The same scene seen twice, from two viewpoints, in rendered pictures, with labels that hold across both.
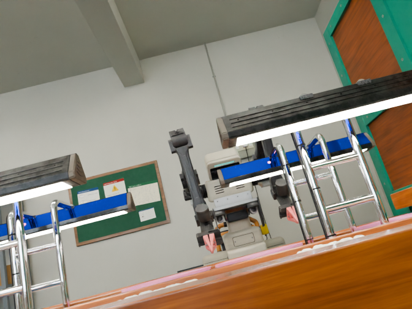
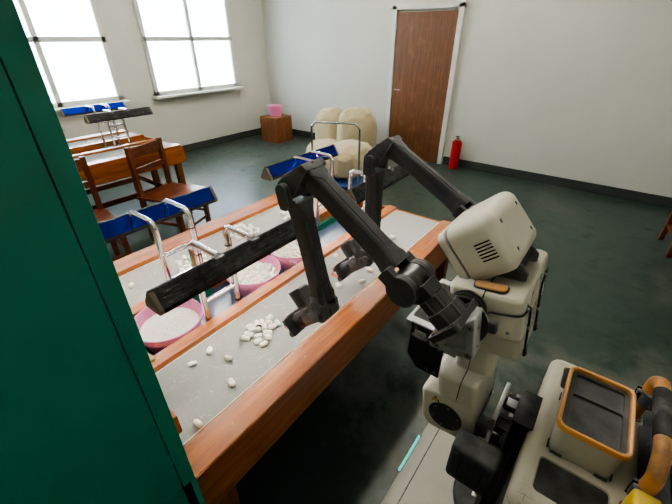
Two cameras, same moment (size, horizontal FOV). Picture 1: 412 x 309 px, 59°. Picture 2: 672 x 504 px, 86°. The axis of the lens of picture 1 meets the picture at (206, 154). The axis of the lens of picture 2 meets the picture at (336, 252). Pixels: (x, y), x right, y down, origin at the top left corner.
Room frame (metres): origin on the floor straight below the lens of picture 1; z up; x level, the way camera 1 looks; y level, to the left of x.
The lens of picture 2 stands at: (2.34, -0.93, 1.72)
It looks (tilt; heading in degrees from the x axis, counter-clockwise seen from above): 31 degrees down; 129
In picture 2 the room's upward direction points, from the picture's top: straight up
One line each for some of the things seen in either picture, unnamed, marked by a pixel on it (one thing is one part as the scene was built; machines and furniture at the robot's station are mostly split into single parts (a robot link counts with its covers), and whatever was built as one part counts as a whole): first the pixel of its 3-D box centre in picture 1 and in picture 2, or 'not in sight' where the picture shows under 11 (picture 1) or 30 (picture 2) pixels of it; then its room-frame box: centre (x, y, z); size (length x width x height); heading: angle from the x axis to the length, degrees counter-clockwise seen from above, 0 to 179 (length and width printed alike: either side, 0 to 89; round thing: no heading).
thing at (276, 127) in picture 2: not in sight; (276, 123); (-3.04, 3.87, 0.32); 0.42 x 0.42 x 0.63; 2
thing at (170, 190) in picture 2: not in sight; (172, 192); (-0.90, 0.58, 0.46); 0.44 x 0.44 x 0.91; 22
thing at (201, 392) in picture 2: not in sight; (329, 284); (1.46, 0.10, 0.73); 1.81 x 0.30 x 0.02; 92
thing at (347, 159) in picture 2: not in sight; (347, 157); (-0.39, 2.65, 0.41); 0.74 x 0.56 x 0.39; 93
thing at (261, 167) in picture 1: (294, 159); (236, 256); (1.41, -0.34, 1.08); 0.62 x 0.08 x 0.07; 92
